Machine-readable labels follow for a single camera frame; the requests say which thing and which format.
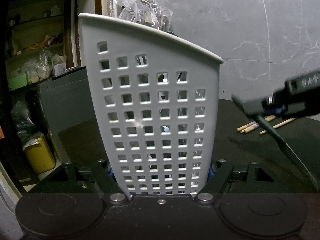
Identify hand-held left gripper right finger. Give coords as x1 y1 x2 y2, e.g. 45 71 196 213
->
194 159 298 203

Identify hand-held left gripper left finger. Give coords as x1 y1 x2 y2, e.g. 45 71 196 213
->
25 159 128 203

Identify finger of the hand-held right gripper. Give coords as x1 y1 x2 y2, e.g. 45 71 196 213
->
243 91 307 118

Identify green handled knife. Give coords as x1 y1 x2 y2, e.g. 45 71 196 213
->
231 94 319 193

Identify white perforated utensil basket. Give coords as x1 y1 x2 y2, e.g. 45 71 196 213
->
78 12 223 197

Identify yellow plastic container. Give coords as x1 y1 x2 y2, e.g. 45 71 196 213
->
24 135 56 174

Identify grey cabinet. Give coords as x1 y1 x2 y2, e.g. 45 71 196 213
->
36 66 108 155

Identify dark plastic bag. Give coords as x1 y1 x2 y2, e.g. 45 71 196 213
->
10 101 42 145

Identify small white box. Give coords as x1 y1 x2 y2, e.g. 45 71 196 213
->
52 62 67 77

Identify clear plastic food bags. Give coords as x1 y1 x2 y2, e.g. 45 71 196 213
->
27 51 54 83

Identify green box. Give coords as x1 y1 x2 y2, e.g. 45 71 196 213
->
7 74 28 91

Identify hanging clear plastic bag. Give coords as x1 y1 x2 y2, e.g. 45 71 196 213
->
114 0 174 34

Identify dark wooden door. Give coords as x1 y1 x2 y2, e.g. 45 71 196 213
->
0 5 15 180

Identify wooden shelf unit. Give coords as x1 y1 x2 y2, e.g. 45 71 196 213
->
5 0 75 90

